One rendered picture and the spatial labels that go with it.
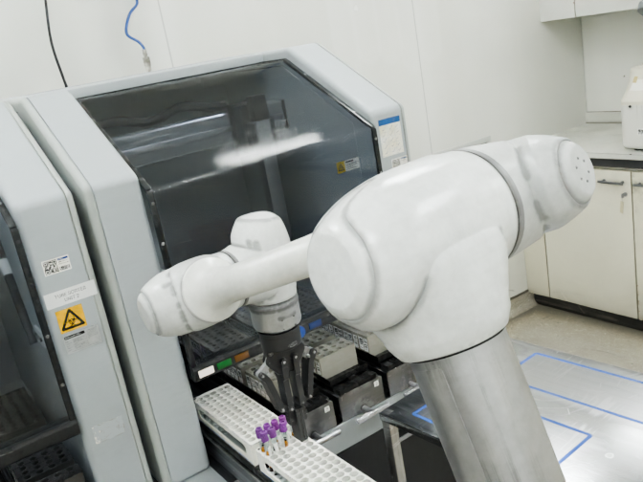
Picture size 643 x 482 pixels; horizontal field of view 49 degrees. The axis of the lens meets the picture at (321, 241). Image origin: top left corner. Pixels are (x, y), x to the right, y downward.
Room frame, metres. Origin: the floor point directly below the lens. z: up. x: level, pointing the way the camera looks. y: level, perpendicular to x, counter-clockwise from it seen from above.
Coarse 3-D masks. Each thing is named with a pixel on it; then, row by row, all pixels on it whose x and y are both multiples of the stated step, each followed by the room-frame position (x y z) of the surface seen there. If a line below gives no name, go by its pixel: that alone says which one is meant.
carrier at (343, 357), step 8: (344, 344) 1.65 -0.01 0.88; (352, 344) 1.64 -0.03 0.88; (328, 352) 1.62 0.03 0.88; (336, 352) 1.61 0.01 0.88; (344, 352) 1.63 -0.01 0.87; (352, 352) 1.64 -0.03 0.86; (320, 360) 1.59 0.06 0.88; (328, 360) 1.60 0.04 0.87; (336, 360) 1.61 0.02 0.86; (344, 360) 1.62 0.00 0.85; (352, 360) 1.64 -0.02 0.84; (320, 368) 1.59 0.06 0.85; (328, 368) 1.60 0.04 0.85; (336, 368) 1.61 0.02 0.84; (344, 368) 1.62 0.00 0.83; (328, 376) 1.60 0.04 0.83
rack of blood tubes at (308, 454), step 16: (288, 448) 1.25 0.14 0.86; (304, 448) 1.24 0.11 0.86; (320, 448) 1.22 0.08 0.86; (272, 464) 1.20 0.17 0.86; (288, 464) 1.19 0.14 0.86; (304, 464) 1.18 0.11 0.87; (320, 464) 1.18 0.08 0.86; (336, 464) 1.17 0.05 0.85; (288, 480) 1.21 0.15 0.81; (304, 480) 1.13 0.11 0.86; (320, 480) 1.13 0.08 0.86; (336, 480) 1.11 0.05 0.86; (352, 480) 1.10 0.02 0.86; (368, 480) 1.09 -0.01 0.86
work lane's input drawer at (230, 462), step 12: (204, 432) 1.47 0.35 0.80; (216, 444) 1.41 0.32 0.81; (228, 444) 1.38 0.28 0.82; (216, 456) 1.41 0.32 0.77; (228, 456) 1.35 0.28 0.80; (240, 456) 1.32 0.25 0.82; (228, 468) 1.36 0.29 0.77; (240, 468) 1.30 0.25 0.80; (252, 468) 1.28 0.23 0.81; (240, 480) 1.32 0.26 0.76; (252, 480) 1.26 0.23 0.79; (264, 480) 1.23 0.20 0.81
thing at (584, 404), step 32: (544, 352) 1.53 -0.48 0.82; (544, 384) 1.38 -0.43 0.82; (576, 384) 1.36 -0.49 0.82; (608, 384) 1.34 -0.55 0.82; (640, 384) 1.31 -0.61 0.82; (384, 416) 1.38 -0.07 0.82; (416, 416) 1.35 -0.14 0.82; (544, 416) 1.26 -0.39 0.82; (576, 416) 1.24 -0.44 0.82; (608, 416) 1.22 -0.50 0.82; (640, 416) 1.20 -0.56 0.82; (576, 448) 1.14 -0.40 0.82; (608, 448) 1.12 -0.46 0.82; (640, 448) 1.11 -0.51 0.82; (576, 480) 1.05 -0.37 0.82; (608, 480) 1.03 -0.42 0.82; (640, 480) 1.02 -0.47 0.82
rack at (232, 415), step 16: (224, 384) 1.57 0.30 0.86; (208, 400) 1.52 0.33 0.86; (224, 400) 1.50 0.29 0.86; (240, 400) 1.48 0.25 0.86; (208, 416) 1.53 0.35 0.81; (224, 416) 1.42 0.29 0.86; (240, 416) 1.40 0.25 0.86; (256, 416) 1.40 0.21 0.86; (272, 416) 1.38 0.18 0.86; (224, 432) 1.44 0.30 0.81; (240, 432) 1.34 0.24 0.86; (240, 448) 1.37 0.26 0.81; (256, 448) 1.28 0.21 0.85; (256, 464) 1.28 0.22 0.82
